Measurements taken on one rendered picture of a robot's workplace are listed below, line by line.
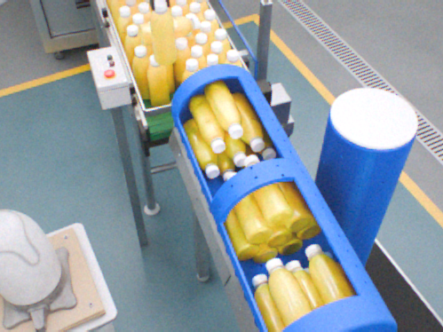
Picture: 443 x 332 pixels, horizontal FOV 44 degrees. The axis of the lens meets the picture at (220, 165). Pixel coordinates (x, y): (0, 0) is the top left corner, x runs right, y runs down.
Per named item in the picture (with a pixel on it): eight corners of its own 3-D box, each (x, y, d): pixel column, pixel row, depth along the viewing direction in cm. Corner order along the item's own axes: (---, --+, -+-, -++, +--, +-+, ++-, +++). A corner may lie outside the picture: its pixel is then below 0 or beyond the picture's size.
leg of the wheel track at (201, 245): (199, 283, 252) (193, 202, 204) (194, 272, 255) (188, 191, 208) (210, 280, 253) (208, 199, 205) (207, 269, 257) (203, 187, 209)
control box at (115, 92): (102, 110, 183) (97, 87, 175) (91, 74, 195) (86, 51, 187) (131, 103, 185) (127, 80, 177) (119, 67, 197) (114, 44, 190)
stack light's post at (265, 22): (251, 185, 289) (263, 5, 205) (249, 179, 292) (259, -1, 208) (258, 183, 290) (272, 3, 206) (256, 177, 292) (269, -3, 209)
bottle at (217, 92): (199, 92, 166) (218, 136, 154) (211, 75, 163) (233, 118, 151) (217, 98, 171) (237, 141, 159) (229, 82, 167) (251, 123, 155)
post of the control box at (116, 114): (140, 247, 265) (106, 93, 189) (138, 240, 267) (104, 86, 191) (148, 244, 266) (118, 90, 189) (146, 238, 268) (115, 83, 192)
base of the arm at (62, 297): (5, 346, 129) (-4, 336, 125) (-1, 269, 143) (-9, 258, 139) (81, 320, 132) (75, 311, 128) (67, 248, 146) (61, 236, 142)
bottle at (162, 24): (170, 49, 176) (166, -3, 161) (180, 62, 172) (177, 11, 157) (150, 56, 174) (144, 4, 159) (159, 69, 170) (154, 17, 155)
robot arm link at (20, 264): (34, 318, 128) (-3, 272, 111) (-23, 287, 134) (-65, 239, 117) (75, 263, 136) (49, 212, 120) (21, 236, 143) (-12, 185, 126)
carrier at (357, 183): (377, 271, 239) (340, 222, 255) (437, 132, 172) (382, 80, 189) (322, 296, 231) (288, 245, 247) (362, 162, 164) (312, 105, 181)
